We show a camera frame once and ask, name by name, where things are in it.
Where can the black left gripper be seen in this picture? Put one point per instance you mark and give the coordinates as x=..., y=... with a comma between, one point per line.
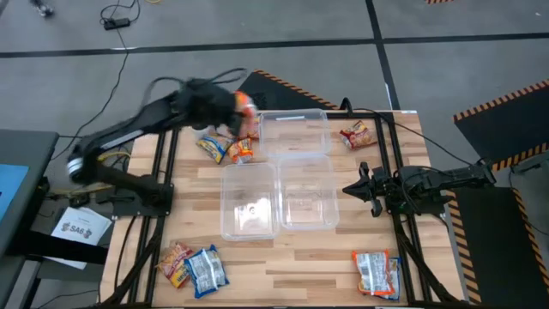
x=208, y=103

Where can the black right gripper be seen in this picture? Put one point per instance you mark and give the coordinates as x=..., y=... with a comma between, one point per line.
x=381, y=186

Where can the orange Maruchan noodle packet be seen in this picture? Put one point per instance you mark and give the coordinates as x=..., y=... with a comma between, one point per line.
x=371, y=271
x=245, y=105

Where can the red Maruchan noodle packet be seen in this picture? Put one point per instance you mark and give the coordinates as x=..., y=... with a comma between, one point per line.
x=241, y=151
x=173, y=262
x=358, y=135

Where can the blue Maruchan noodle packet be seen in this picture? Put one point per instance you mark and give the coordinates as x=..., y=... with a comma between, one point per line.
x=397, y=279
x=206, y=271
x=214, y=147

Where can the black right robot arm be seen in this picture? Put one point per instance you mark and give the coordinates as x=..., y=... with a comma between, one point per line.
x=446, y=178

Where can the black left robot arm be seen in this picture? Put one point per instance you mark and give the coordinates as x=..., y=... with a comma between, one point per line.
x=128, y=124

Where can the black mat with striped edge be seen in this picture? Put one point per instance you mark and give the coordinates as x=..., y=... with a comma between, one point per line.
x=274, y=92
x=439, y=1
x=493, y=249
x=506, y=129

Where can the clear plastic bin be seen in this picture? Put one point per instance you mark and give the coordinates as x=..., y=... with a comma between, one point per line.
x=249, y=201
x=296, y=137
x=308, y=193

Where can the black power adapter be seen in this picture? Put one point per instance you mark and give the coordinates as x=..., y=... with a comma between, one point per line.
x=116, y=22

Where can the grey floor stand leg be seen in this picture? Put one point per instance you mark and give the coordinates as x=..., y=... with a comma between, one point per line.
x=532, y=163

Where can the white printed paper sheet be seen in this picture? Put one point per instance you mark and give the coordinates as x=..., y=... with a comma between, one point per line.
x=81, y=225

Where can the grey side desk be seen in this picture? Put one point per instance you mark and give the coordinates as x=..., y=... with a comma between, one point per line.
x=25, y=150

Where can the black desk foot bar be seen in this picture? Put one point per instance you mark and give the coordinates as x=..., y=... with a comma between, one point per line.
x=64, y=251

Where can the blue panel on desk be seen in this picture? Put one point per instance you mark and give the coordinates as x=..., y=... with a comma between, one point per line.
x=10, y=189

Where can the black aluminium table frame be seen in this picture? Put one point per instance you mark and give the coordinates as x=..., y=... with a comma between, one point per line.
x=360, y=115

